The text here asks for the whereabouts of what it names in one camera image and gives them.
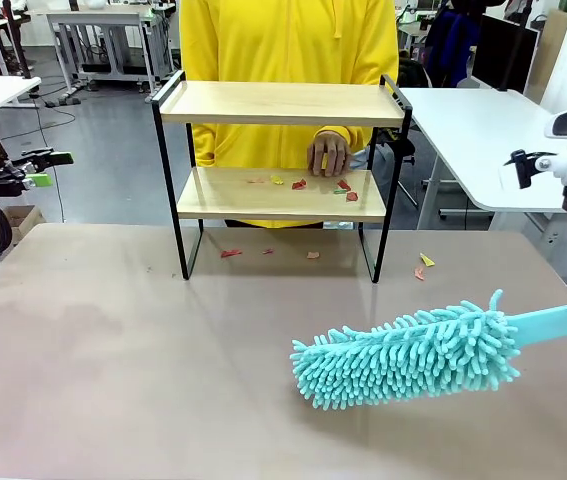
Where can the yellow paper scrap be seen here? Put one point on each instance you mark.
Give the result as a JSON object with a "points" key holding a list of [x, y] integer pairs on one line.
{"points": [[427, 259], [276, 179]]}

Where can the dark blue jacket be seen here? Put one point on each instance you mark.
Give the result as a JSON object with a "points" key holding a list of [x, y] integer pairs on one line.
{"points": [[450, 40]]}

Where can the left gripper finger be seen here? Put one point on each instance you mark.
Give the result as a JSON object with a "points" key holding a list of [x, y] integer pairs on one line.
{"points": [[40, 180], [60, 158]]}

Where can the long red paper scrap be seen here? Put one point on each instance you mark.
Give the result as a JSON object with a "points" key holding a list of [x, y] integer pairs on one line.
{"points": [[231, 253]]}

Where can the person's right forearm yellow sleeve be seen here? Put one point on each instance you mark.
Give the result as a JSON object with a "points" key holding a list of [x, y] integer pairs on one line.
{"points": [[203, 145]]}

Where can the black office chair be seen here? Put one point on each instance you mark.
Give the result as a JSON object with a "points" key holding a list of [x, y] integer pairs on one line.
{"points": [[404, 147]]}

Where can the person's left hand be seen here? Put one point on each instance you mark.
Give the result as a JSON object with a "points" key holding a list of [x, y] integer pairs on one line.
{"points": [[330, 150]]}

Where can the black metal wooden shelf rack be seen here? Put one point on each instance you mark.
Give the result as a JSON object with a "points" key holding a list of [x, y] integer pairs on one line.
{"points": [[273, 105]]}

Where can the teal microfiber duster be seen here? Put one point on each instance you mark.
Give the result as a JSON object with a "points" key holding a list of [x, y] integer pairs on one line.
{"points": [[403, 360]]}

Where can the person in yellow hoodie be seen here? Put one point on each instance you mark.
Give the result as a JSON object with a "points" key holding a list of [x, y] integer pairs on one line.
{"points": [[283, 50]]}

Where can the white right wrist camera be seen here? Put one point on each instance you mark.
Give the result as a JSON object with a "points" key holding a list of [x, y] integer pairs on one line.
{"points": [[558, 162]]}

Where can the brown cardboard sheet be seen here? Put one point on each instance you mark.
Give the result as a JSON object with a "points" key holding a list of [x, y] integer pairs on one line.
{"points": [[548, 50]]}

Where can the cardboard box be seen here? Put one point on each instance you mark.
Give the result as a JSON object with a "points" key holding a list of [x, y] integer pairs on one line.
{"points": [[18, 220]]}

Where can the black computer monitor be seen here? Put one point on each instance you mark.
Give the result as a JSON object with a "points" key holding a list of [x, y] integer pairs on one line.
{"points": [[505, 50]]}

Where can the grey desk with metal frame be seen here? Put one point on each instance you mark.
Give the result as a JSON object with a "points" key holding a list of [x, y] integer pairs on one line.
{"points": [[103, 17]]}

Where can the person's left forearm yellow sleeve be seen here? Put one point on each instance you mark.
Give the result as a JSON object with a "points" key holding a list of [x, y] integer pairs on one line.
{"points": [[352, 134]]}

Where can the small orange paper scrap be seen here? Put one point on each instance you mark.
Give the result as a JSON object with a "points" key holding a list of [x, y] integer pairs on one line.
{"points": [[255, 180]]}

